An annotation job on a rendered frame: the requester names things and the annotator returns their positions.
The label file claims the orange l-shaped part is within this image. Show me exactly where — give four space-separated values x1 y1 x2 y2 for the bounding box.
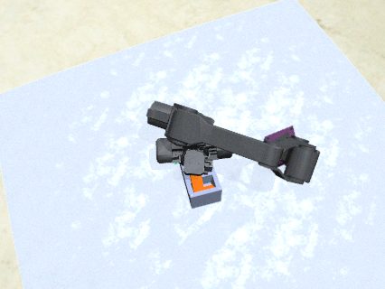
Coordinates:
190 175 214 193

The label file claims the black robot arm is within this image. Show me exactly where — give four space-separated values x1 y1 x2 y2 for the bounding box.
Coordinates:
146 100 321 185

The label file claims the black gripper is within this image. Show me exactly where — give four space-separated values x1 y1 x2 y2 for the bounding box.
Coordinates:
155 138 233 166

